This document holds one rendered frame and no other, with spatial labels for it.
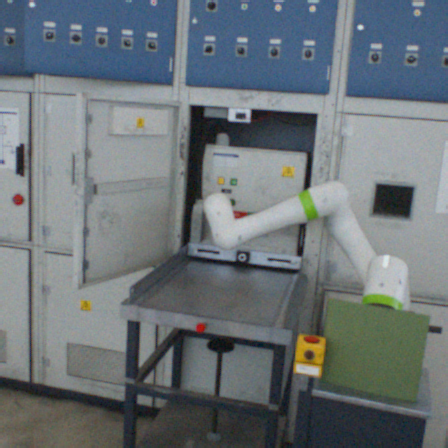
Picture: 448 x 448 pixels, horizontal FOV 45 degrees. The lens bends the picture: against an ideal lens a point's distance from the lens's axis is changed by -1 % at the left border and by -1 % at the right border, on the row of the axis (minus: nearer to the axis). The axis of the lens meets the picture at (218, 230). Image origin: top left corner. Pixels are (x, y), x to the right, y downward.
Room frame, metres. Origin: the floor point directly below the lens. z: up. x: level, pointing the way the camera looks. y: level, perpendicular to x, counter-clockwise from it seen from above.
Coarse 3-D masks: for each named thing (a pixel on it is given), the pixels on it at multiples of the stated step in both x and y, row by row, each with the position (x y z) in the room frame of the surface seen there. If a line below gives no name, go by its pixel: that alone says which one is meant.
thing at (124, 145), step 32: (96, 96) 2.06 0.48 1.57; (128, 96) 2.22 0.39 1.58; (96, 128) 2.11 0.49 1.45; (128, 128) 2.22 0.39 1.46; (160, 128) 2.40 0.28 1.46; (96, 160) 2.11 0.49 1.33; (128, 160) 2.27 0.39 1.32; (160, 160) 2.46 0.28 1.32; (96, 192) 2.09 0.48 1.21; (128, 192) 2.28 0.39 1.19; (160, 192) 2.47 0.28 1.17; (96, 224) 2.12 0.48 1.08; (128, 224) 2.29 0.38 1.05; (160, 224) 2.48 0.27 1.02; (96, 256) 2.12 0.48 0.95; (128, 256) 2.29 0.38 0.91; (160, 256) 2.49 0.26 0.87
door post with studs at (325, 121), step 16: (336, 32) 2.39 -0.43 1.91; (336, 48) 2.39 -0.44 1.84; (336, 64) 2.39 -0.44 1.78; (336, 80) 2.39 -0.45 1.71; (320, 128) 2.40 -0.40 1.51; (320, 144) 2.40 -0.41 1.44; (320, 160) 2.39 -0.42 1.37; (320, 176) 2.39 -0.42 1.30; (320, 224) 2.39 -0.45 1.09; (304, 256) 2.40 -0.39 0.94; (304, 272) 2.40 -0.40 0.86; (304, 320) 2.39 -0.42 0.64
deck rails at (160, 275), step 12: (180, 252) 2.45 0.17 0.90; (168, 264) 2.28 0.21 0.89; (180, 264) 2.43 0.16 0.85; (144, 276) 2.00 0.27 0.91; (156, 276) 2.13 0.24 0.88; (168, 276) 2.23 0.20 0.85; (300, 276) 2.34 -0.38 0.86; (144, 288) 2.00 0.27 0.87; (156, 288) 2.06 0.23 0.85; (288, 288) 2.18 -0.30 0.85; (132, 300) 1.89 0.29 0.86; (288, 300) 1.84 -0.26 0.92; (288, 312) 1.88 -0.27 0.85; (276, 324) 1.77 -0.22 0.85
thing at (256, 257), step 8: (200, 248) 2.54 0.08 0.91; (208, 248) 2.53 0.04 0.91; (216, 248) 2.52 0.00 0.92; (200, 256) 2.54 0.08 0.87; (208, 256) 2.53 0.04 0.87; (216, 256) 2.52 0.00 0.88; (224, 256) 2.51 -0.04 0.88; (232, 256) 2.50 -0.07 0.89; (256, 256) 2.48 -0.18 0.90; (264, 256) 2.47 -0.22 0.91; (272, 256) 2.46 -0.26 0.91; (280, 256) 2.46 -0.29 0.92; (288, 256) 2.45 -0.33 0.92; (296, 256) 2.44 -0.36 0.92; (264, 264) 2.47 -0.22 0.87; (272, 264) 2.46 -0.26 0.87; (280, 264) 2.45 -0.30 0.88; (296, 264) 2.44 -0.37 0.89
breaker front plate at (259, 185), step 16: (208, 160) 2.55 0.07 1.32; (240, 160) 2.52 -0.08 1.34; (256, 160) 2.50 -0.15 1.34; (272, 160) 2.48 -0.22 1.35; (288, 160) 2.47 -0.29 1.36; (304, 160) 2.45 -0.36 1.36; (208, 176) 2.55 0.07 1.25; (224, 176) 2.53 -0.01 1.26; (240, 176) 2.51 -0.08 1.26; (256, 176) 2.50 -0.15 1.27; (272, 176) 2.48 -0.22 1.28; (208, 192) 2.55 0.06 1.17; (240, 192) 2.51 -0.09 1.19; (256, 192) 2.50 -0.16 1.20; (272, 192) 2.48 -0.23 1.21; (288, 192) 2.47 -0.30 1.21; (240, 208) 2.51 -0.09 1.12; (256, 208) 2.50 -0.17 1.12; (208, 224) 2.54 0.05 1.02; (208, 240) 2.54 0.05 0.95; (256, 240) 2.49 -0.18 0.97; (272, 240) 2.48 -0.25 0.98; (288, 240) 2.46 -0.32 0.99
